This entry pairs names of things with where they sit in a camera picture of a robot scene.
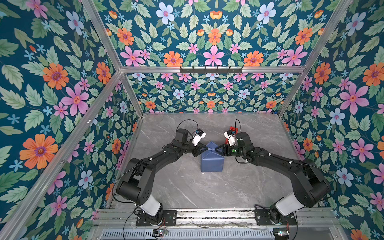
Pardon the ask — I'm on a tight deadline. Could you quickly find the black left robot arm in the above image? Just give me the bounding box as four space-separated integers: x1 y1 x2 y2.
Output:
116 129 208 217

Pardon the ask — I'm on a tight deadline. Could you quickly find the black hook rail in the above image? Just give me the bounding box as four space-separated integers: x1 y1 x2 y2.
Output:
179 66 243 75

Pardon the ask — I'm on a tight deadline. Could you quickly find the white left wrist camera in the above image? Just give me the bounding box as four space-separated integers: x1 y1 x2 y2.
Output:
192 129 206 147

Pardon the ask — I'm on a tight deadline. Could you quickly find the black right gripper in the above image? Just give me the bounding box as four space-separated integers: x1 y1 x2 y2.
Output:
214 144 245 158

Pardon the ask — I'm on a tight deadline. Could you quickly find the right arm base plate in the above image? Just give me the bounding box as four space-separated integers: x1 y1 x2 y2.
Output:
254 209 297 226

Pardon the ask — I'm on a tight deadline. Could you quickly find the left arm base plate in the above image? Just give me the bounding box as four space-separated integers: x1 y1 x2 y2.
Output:
136 210 178 227

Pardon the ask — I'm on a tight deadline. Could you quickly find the aluminium mounting rail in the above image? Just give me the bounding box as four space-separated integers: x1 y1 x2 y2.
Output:
93 208 342 228

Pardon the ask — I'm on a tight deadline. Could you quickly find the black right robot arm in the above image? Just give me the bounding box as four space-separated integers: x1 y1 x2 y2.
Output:
215 132 331 225

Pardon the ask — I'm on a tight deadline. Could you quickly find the white cable duct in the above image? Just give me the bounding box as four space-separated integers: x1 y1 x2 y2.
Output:
101 229 275 240

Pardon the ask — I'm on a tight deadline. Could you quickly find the light blue wrapping paper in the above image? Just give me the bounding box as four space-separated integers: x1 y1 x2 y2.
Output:
201 142 225 173

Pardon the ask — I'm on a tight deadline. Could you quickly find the red tape dispenser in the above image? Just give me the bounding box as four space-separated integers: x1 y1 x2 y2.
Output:
228 127 239 136

